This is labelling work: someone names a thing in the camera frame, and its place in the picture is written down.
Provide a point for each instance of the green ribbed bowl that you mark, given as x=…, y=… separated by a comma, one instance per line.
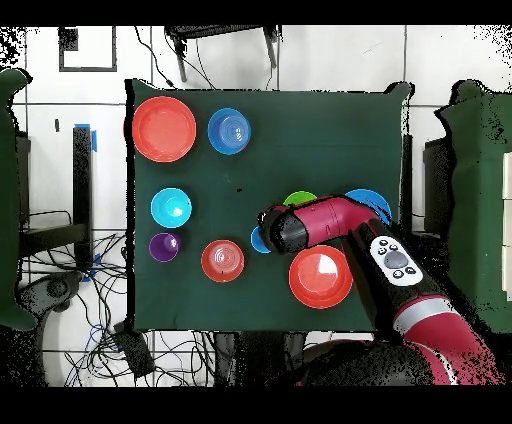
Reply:
x=300, y=198

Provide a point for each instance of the medium blue bowl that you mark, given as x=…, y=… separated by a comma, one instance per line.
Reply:
x=228, y=131

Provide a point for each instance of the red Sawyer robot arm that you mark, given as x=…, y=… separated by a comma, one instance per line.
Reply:
x=324, y=220

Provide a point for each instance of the blue cup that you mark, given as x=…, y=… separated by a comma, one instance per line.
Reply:
x=256, y=242

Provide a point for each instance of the small orange bowl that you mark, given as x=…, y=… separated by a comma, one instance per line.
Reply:
x=222, y=262

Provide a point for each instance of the large orange bowl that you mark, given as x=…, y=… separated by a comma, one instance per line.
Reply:
x=320, y=276
x=164, y=129

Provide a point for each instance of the light blue ribbed bowl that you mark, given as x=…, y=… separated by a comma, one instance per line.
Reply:
x=171, y=208

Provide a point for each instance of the purple cup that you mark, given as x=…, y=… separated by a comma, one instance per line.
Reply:
x=164, y=248

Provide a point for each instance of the large blue bowl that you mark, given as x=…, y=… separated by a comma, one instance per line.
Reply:
x=372, y=198

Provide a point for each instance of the dark green tablecloth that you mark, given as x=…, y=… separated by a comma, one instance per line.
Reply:
x=320, y=120

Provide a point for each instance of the blue tape strip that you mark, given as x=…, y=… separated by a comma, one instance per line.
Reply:
x=94, y=142

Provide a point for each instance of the black floor box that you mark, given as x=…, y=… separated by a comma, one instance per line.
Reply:
x=136, y=352

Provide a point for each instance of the black metal stand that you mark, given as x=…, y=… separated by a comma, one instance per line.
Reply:
x=216, y=30

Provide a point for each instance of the green covered side table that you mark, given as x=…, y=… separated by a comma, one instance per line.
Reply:
x=8, y=200
x=476, y=180

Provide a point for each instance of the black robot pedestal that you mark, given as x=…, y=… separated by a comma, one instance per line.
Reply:
x=260, y=356

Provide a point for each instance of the black metal frame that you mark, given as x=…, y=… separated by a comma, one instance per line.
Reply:
x=436, y=180
x=82, y=180

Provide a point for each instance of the dark grey pedestal foot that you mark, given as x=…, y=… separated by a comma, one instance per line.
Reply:
x=56, y=288

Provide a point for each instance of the black square floor frame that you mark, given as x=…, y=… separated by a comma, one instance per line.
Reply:
x=88, y=69

